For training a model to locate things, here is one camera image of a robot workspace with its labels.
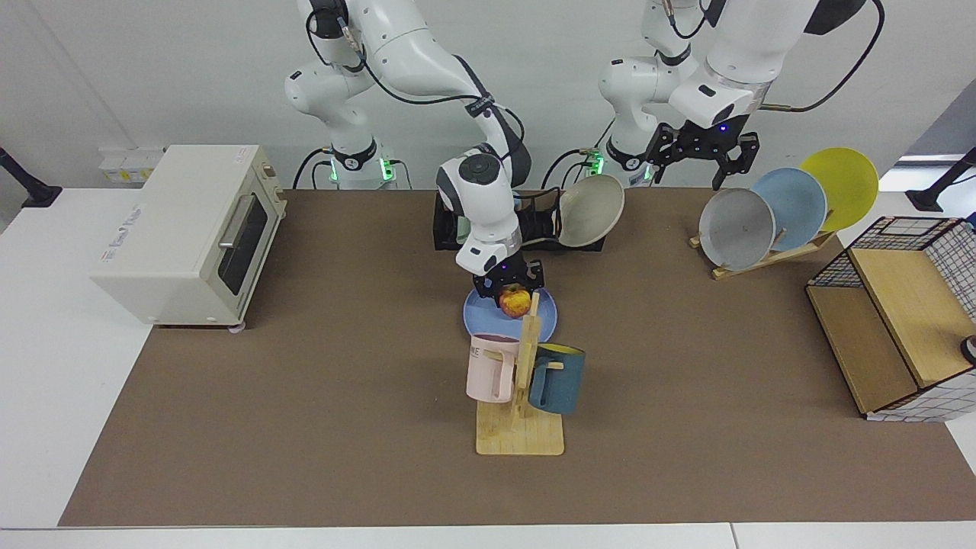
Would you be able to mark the red yellow apple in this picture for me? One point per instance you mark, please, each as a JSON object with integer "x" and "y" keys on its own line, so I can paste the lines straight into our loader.
{"x": 516, "y": 302}

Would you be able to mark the grey plate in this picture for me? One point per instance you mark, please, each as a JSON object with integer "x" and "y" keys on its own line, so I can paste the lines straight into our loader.
{"x": 736, "y": 229}

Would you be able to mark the black dish rack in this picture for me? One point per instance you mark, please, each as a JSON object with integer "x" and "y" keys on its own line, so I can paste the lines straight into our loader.
{"x": 444, "y": 232}

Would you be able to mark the beige plate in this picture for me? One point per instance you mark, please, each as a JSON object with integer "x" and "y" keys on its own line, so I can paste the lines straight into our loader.
{"x": 591, "y": 211}

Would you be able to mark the light blue plate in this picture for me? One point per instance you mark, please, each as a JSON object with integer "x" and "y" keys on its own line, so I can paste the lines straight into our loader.
{"x": 797, "y": 202}

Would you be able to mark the wooden plate rack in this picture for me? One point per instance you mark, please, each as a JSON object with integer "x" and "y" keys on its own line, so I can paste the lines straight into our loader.
{"x": 762, "y": 261}

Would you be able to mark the yellow plate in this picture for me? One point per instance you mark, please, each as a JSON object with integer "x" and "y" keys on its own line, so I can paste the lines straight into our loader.
{"x": 842, "y": 179}

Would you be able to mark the pink mug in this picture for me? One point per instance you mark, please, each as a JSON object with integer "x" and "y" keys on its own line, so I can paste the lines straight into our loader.
{"x": 488, "y": 370}

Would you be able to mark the dark blue mug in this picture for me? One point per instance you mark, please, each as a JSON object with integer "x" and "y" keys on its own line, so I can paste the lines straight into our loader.
{"x": 564, "y": 385}

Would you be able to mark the wooden cup stand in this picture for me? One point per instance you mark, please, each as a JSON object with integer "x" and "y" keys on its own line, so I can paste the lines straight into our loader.
{"x": 522, "y": 435}

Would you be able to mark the black clamp stand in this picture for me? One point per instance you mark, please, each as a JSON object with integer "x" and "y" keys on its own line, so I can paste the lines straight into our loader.
{"x": 926, "y": 200}
{"x": 34, "y": 194}

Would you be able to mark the brown table cloth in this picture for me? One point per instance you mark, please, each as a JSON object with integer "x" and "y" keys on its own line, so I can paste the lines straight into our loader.
{"x": 343, "y": 427}

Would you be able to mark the small dark round thing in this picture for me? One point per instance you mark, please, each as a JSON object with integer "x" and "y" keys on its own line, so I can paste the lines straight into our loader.
{"x": 970, "y": 351}

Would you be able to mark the pale toaster oven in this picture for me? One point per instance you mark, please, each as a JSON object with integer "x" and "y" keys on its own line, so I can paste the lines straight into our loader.
{"x": 168, "y": 244}

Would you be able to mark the white socket boxes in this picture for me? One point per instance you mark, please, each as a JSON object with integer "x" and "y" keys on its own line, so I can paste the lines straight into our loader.
{"x": 126, "y": 166}

